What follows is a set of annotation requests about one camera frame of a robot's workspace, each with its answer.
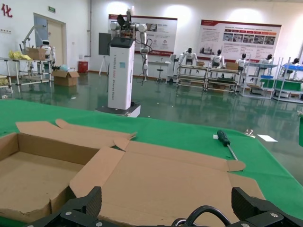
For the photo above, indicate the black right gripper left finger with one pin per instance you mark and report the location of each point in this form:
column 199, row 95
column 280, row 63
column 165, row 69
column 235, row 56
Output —
column 91, row 203

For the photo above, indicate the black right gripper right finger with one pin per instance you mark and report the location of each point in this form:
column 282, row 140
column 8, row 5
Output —
column 243, row 205

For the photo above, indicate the open brown cardboard box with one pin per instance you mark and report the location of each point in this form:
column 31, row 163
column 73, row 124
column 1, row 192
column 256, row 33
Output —
column 165, row 184
column 35, row 170

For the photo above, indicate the small brown cardboard box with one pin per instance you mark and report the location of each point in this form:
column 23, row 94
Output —
column 200, row 63
column 232, row 66

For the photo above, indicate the white paper sheet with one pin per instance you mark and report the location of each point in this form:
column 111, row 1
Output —
column 267, row 138

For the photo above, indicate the small white label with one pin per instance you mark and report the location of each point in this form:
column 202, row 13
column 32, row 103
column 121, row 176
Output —
column 215, row 137

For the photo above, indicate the green table cloth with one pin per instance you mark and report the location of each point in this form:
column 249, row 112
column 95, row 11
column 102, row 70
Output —
column 177, row 132

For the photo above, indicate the white pipe workbench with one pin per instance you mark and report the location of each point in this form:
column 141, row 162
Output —
column 259, row 80
column 222, row 80
column 287, row 85
column 191, row 76

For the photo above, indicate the open brown shipping carton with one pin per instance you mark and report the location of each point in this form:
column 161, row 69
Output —
column 65, row 79

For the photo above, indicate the white tower robot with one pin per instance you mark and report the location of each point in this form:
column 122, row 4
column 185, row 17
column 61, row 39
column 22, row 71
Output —
column 120, row 75

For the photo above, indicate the light blue plastic bag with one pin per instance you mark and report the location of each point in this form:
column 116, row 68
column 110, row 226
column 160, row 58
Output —
column 64, row 67

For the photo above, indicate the white black humanoid robot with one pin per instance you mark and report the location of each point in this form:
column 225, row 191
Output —
column 267, row 60
column 295, row 62
column 189, row 56
column 242, row 62
column 217, row 59

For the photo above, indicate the white pipe rack table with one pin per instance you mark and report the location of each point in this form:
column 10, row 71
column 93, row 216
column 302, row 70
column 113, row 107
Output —
column 28, row 71

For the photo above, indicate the black stool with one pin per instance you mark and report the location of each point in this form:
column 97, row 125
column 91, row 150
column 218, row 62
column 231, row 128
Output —
column 160, row 71

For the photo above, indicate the white desk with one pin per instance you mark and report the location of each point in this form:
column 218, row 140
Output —
column 159, row 62

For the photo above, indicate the dark panel on stand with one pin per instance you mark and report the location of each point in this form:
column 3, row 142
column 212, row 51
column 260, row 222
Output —
column 104, row 43

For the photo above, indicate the small white humanoid robot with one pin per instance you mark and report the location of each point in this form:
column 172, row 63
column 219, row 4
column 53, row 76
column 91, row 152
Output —
column 46, row 48

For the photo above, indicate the beige door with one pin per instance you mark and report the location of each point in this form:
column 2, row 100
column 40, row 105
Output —
column 55, row 45

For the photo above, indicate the yellow material pile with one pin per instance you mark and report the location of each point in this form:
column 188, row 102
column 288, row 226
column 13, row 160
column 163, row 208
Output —
column 19, row 55

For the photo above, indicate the green exit sign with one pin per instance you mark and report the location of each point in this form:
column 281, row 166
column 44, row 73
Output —
column 51, row 9

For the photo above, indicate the wide red white wall board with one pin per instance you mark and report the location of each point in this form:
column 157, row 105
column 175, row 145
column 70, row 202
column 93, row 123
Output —
column 239, row 40

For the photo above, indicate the grey wall pipe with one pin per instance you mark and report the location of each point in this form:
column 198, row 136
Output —
column 89, row 28

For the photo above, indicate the white metal frame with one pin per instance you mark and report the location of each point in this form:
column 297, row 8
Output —
column 28, row 37

